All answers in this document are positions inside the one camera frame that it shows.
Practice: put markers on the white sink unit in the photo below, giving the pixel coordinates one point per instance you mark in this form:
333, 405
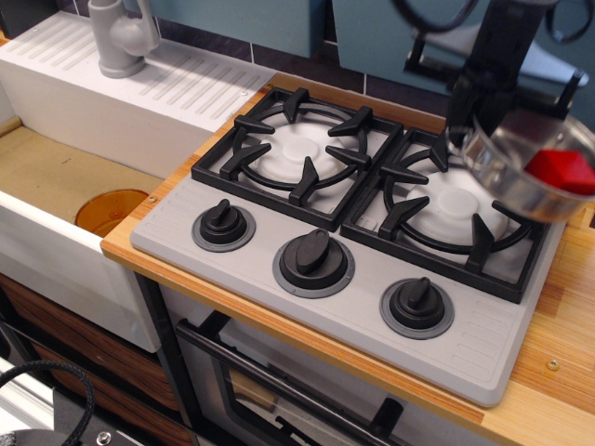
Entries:
68, 134

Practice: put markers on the oven door with handle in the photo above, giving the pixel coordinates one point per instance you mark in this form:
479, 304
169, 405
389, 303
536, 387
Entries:
269, 393

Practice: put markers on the grey toy faucet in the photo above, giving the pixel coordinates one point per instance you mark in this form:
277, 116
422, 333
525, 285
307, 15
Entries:
122, 42

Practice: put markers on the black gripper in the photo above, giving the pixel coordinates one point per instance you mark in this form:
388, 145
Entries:
539, 65

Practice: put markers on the black right stove knob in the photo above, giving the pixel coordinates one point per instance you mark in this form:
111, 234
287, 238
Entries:
417, 309

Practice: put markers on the black stove knob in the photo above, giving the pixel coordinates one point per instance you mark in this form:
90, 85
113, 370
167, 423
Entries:
315, 265
223, 228
417, 309

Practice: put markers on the stainless steel pan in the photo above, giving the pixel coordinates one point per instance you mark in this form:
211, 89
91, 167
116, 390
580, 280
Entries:
497, 162

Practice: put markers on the black left burner grate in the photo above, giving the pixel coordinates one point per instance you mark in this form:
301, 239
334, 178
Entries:
297, 158

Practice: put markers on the black burner grate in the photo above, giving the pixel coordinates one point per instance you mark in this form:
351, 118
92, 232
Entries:
423, 207
297, 158

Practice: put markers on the red cube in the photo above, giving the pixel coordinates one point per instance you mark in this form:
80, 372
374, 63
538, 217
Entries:
564, 170

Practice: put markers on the black right burner grate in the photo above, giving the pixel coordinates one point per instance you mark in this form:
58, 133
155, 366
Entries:
423, 207

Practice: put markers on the orange plastic plate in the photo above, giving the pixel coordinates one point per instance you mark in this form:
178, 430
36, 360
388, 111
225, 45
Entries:
101, 214

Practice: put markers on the wooden drawer cabinet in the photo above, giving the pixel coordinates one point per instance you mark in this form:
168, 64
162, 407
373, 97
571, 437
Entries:
130, 385

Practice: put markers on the black middle stove knob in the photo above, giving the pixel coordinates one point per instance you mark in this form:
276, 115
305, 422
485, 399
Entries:
315, 265

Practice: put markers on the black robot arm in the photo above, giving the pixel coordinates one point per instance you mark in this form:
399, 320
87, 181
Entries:
507, 19

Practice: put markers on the black left stove knob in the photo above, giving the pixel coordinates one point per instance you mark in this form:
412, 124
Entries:
223, 228

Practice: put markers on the grey toy stove top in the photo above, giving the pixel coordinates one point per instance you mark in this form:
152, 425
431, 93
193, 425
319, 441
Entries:
473, 358

